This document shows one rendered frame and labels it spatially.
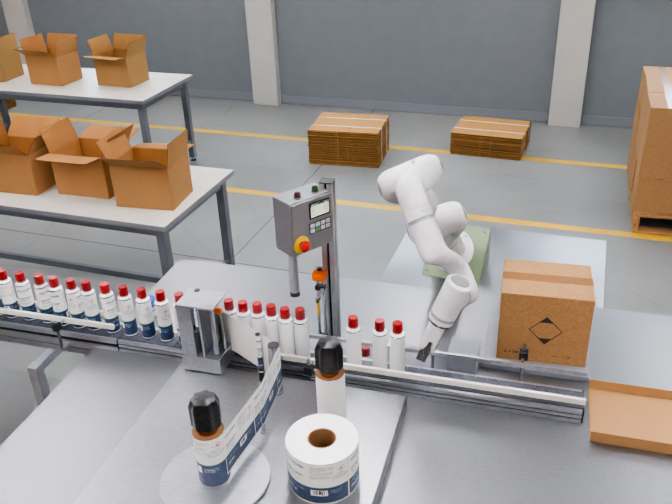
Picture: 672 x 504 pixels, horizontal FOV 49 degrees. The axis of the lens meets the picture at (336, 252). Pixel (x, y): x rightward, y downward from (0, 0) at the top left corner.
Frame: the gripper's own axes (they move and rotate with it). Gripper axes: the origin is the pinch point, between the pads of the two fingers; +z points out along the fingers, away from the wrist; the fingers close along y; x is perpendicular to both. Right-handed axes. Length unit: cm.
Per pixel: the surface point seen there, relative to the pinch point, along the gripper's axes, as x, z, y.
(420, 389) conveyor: 3.9, 9.3, 5.3
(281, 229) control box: -58, -21, -2
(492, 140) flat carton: 15, 80, -433
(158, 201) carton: -149, 69, -121
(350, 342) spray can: -23.4, 5.3, 2.8
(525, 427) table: 37.4, 1.0, 11.2
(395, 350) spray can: -8.8, 0.9, 2.6
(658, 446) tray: 72, -14, 13
